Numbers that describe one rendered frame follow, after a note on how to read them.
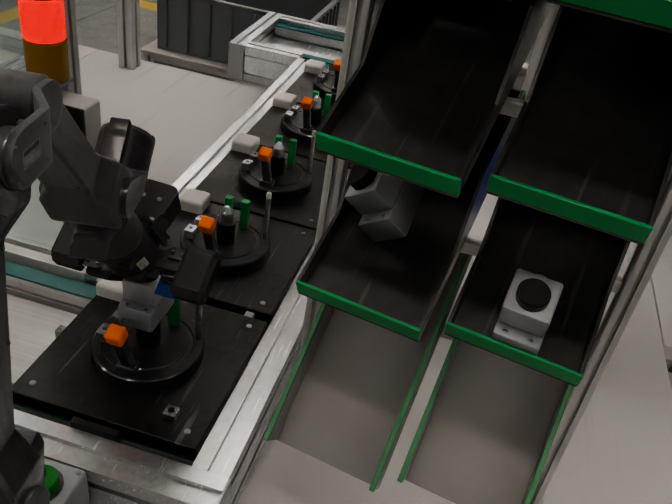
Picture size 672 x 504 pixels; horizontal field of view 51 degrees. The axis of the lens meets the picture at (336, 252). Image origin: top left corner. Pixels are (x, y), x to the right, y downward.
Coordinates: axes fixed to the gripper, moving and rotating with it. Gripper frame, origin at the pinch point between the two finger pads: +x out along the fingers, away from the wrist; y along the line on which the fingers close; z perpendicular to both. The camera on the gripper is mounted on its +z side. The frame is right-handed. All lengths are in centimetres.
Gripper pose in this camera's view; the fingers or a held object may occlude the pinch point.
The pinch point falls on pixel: (148, 273)
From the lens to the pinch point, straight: 87.6
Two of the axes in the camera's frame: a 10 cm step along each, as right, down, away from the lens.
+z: 2.9, -8.9, 3.4
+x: 0.4, 3.7, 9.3
